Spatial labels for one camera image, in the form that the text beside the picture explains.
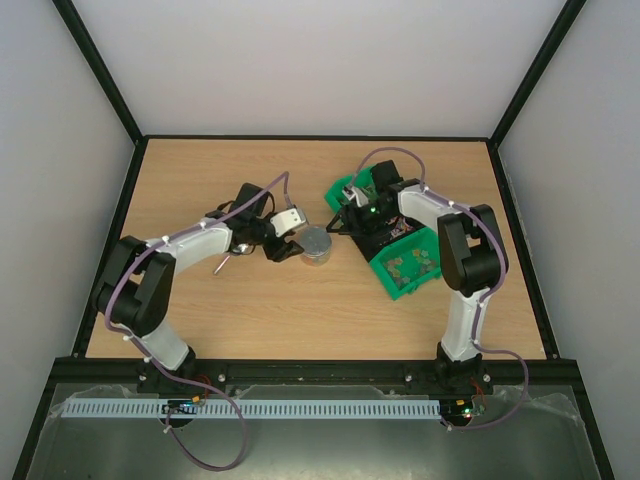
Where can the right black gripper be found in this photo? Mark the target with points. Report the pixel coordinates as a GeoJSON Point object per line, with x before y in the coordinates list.
{"type": "Point", "coordinates": [351, 220]}

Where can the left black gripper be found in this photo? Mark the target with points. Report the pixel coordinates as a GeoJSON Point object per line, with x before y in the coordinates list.
{"type": "Point", "coordinates": [284, 253]}

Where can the silver metal jar lid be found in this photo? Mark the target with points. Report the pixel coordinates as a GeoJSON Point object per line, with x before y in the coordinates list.
{"type": "Point", "coordinates": [315, 241]}

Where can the silver metal scoop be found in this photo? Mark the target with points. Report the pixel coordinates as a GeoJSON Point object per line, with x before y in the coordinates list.
{"type": "Point", "coordinates": [237, 251]}

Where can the black candy bin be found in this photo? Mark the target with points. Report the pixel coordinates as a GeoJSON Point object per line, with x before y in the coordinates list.
{"type": "Point", "coordinates": [394, 229]}

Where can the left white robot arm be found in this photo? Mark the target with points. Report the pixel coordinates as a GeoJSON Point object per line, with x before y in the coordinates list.
{"type": "Point", "coordinates": [134, 289]}

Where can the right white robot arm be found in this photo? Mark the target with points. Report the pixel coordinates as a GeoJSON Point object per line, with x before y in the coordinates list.
{"type": "Point", "coordinates": [472, 257]}

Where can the clear glass jar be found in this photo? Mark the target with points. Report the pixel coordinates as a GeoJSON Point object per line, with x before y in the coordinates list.
{"type": "Point", "coordinates": [316, 257]}

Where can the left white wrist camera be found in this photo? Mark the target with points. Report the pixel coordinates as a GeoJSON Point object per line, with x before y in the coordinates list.
{"type": "Point", "coordinates": [287, 221]}

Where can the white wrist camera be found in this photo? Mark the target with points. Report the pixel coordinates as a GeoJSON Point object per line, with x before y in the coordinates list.
{"type": "Point", "coordinates": [287, 221]}
{"type": "Point", "coordinates": [355, 195]}

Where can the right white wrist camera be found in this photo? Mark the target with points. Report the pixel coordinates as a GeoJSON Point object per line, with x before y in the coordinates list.
{"type": "Point", "coordinates": [355, 195]}

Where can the light blue cable duct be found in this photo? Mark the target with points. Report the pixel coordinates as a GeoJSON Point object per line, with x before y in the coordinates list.
{"type": "Point", "coordinates": [252, 409]}

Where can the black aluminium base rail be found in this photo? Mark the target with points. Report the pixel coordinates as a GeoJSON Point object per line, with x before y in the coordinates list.
{"type": "Point", "coordinates": [403, 377]}

